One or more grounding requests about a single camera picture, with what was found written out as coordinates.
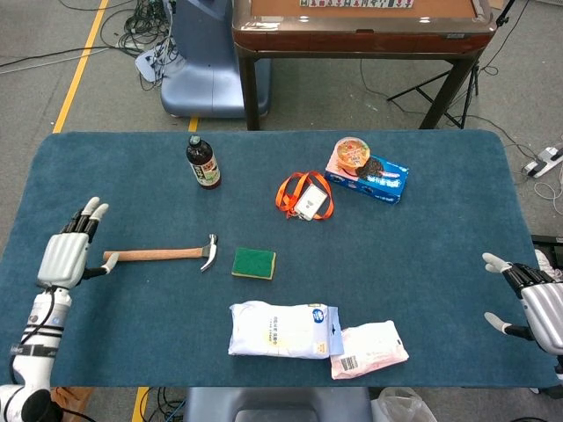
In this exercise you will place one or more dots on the brown paper bag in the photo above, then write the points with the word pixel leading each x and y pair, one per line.
pixel 72 397

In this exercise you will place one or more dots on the brown mahjong table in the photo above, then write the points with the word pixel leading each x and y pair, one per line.
pixel 352 39

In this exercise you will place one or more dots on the row of mahjong tiles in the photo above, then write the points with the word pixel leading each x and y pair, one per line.
pixel 352 3

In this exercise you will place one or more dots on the white badge holder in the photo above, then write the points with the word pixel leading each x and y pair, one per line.
pixel 310 201

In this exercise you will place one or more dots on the black equipment frame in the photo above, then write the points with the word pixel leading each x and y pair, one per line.
pixel 547 242

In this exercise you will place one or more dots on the pink white plastic package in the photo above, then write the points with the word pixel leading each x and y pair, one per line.
pixel 374 347

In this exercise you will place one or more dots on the blue table carpet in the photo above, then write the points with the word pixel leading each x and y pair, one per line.
pixel 132 176

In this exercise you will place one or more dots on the black tripod stand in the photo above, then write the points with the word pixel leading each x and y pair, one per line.
pixel 475 81

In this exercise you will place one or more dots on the instant noodle cup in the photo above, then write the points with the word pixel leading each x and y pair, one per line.
pixel 351 151

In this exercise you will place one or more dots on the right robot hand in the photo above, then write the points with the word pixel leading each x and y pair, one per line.
pixel 545 312

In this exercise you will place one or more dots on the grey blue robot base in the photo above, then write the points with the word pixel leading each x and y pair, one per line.
pixel 272 404

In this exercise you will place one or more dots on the dark drink bottle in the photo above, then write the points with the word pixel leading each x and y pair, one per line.
pixel 204 169

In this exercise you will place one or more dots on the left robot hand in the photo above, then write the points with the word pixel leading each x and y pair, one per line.
pixel 63 259

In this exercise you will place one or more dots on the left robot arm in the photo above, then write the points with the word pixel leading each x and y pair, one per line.
pixel 37 365

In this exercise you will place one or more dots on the large white plastic package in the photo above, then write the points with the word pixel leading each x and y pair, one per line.
pixel 277 329

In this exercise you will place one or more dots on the green yellow sponge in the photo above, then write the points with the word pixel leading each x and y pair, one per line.
pixel 253 262

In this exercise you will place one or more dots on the clear plastic bag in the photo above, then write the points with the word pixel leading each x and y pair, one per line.
pixel 400 404

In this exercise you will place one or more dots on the white power strip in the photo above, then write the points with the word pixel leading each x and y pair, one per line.
pixel 543 160

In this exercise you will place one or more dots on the white shoe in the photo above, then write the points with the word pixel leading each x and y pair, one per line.
pixel 545 264

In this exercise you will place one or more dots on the blue cookie box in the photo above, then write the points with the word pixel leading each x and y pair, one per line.
pixel 382 184

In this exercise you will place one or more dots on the blue grey machine base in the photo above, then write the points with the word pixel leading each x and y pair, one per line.
pixel 202 66

